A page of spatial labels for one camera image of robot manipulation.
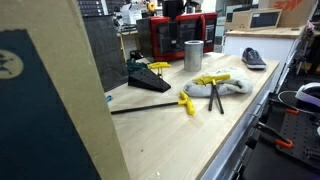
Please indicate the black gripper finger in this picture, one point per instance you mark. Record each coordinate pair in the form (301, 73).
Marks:
(175, 31)
(170, 31)

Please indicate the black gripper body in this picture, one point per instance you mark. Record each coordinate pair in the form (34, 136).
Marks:
(173, 9)

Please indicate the black wedge wrench stand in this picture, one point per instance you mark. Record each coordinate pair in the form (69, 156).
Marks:
(146, 81)

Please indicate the grey metal counter base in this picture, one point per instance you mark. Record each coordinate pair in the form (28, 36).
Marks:
(233, 146)

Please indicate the red black microwave oven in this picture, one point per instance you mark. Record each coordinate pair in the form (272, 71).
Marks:
(193, 36)

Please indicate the grey metal cylinder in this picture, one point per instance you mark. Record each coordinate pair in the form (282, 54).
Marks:
(193, 56)

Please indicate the white background machine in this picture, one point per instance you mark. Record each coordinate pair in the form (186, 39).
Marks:
(130, 13)

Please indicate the cardboard box with black panel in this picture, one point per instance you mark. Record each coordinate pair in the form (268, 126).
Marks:
(240, 20)

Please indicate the black mesh panel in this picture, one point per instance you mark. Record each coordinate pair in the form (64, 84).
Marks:
(106, 53)

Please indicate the grey cloth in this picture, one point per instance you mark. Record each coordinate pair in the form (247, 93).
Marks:
(237, 83)

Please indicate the grey sneaker shoe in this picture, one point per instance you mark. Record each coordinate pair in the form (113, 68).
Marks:
(252, 58)

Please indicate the black drawer rack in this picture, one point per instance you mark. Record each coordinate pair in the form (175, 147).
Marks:
(89, 7)

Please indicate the small blue object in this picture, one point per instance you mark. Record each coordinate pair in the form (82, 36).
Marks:
(108, 98)

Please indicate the white cabinet with wooden top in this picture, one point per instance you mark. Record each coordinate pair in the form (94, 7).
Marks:
(266, 46)

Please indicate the large brown cardboard box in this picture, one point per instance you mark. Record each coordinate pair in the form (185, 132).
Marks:
(83, 83)

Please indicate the cardboard box with red print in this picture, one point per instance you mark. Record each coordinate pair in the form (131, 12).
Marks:
(296, 16)

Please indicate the white robot device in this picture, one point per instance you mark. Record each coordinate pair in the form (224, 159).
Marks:
(310, 93)

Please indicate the black pegboard plate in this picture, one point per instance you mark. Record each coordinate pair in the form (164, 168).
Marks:
(300, 133)

